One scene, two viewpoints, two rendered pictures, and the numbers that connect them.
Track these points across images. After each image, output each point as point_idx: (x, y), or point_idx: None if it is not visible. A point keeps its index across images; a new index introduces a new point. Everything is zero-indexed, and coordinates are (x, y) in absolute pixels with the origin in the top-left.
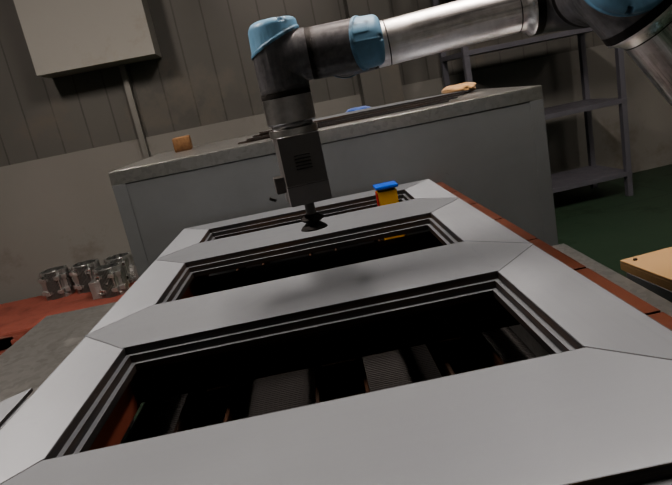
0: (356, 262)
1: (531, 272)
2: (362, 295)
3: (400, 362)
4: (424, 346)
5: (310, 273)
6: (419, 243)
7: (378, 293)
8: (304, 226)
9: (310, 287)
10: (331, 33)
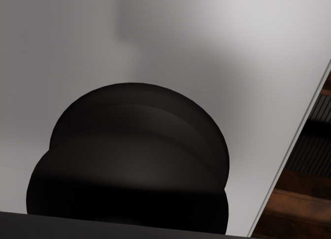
0: None
1: None
2: (13, 111)
3: (314, 116)
4: (327, 154)
5: (327, 47)
6: None
7: (4, 142)
8: (124, 123)
9: (182, 10)
10: None
